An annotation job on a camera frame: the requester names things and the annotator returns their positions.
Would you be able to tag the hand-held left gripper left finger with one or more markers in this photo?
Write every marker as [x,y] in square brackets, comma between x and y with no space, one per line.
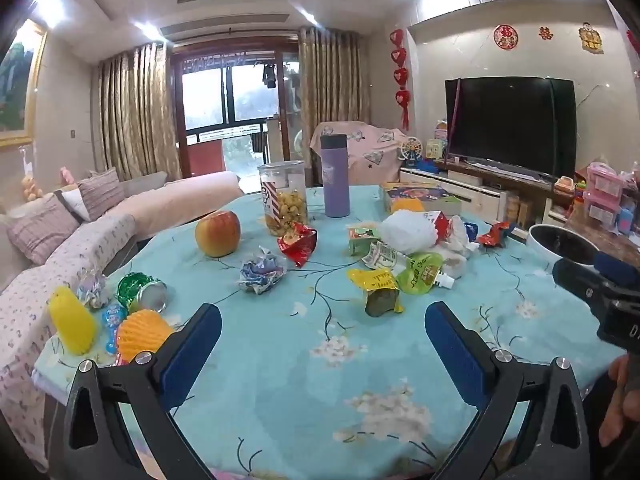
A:
[192,355]

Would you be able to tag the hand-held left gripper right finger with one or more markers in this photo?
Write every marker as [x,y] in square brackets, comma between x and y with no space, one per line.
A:
[457,355]

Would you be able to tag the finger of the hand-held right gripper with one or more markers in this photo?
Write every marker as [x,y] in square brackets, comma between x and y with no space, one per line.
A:
[575,277]
[612,265]

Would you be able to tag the white rimmed trash bin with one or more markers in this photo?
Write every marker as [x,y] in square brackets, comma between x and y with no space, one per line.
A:
[555,240]

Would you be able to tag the crushed green can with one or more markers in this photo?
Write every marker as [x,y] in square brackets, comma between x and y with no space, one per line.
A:
[140,290]

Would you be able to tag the small light blue wrapper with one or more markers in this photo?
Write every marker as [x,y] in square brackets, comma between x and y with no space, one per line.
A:
[112,317]

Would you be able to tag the red candy wrapper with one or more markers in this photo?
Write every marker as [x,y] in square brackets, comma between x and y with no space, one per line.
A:
[495,235]

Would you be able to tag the green spouted pouch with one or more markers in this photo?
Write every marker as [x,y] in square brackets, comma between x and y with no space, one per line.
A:
[422,271]

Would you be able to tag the yellow foil wrapper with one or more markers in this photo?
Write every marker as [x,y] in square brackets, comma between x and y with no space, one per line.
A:
[377,285]

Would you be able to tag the blue white wrapper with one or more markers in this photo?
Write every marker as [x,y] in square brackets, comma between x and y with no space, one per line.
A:
[261,272]

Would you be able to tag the white red paper bag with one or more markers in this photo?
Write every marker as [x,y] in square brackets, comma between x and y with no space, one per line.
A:
[459,245]

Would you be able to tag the blue snack wrapper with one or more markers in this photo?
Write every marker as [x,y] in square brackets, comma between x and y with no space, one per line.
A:
[470,230]

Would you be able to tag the silver foil wrapper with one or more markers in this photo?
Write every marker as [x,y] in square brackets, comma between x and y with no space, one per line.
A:
[92,287]

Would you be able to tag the white green printed wrapper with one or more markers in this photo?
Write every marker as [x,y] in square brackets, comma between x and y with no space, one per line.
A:
[382,256]

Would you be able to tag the yellow foam fruit net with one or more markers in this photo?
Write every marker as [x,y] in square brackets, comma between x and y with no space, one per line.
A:
[72,322]

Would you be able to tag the white foam fruit net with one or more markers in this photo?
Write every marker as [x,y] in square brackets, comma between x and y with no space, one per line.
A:
[407,232]

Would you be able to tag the green drink carton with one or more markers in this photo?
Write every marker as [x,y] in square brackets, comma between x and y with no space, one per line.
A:
[362,238]

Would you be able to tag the red snack bag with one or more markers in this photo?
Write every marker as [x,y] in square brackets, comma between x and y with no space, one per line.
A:
[297,244]

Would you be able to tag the person's right hand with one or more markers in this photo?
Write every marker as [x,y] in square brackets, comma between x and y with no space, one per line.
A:
[617,410]

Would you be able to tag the brown marble table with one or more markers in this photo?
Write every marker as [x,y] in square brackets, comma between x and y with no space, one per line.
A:
[610,242]

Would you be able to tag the small blue case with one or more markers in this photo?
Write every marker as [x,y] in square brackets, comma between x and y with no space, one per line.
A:
[626,220]

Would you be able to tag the pink lidded storage box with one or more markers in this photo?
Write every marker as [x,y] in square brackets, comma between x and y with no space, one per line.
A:
[600,208]
[605,180]

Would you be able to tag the orange food tray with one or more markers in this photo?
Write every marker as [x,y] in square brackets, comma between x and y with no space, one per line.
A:
[565,183]

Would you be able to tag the teal floral tablecloth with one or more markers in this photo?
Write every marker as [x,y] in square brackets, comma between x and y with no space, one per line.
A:
[300,360]

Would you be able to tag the red yellow apple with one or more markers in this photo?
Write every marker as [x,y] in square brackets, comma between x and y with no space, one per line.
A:
[217,234]

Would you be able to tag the white television cabinet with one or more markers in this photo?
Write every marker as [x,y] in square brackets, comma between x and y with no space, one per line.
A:
[475,192]

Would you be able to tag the pink covered sofa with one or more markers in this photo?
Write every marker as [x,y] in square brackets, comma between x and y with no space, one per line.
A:
[165,200]

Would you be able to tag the stack of colourful books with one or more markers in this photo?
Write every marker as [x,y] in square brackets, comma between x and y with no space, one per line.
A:
[430,194]

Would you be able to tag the black flat television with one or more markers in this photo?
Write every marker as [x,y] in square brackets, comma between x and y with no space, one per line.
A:
[510,125]

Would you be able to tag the clear jar of snacks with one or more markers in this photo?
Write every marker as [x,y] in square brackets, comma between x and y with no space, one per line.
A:
[282,200]

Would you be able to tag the striped pink pillow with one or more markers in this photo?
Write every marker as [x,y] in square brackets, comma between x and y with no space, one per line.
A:
[100,192]
[40,227]

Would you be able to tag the colourful toy box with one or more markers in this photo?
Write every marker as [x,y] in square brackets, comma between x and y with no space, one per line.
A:
[435,150]

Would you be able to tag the ferris wheel toy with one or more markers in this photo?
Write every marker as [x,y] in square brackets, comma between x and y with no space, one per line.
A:
[412,152]

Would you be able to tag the purple thermos bottle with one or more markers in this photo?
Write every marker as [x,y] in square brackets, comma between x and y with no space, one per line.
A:
[336,175]

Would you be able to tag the pink plush toy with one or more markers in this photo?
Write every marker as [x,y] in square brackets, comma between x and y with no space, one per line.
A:
[65,175]

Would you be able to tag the pink printed cover cloth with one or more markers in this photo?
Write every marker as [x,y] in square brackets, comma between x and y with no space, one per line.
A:
[365,155]

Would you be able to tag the peach plush toy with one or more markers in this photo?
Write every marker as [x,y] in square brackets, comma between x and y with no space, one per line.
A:
[30,187]

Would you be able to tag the red paper character decoration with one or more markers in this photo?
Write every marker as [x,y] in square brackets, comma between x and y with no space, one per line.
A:
[545,33]

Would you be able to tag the wooden framed glass doors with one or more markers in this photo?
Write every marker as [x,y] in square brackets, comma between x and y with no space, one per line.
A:
[225,110]

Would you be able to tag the beige patterned curtain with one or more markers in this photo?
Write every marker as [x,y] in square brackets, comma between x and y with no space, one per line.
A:
[332,75]
[135,110]

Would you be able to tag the gold framed painting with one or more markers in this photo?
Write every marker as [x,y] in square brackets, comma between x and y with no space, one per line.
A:
[17,85]

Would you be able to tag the yellow figure wall decoration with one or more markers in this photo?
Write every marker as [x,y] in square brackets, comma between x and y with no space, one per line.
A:
[591,37]

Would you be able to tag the round red wall decoration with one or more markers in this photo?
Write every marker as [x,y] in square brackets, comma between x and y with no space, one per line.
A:
[506,36]

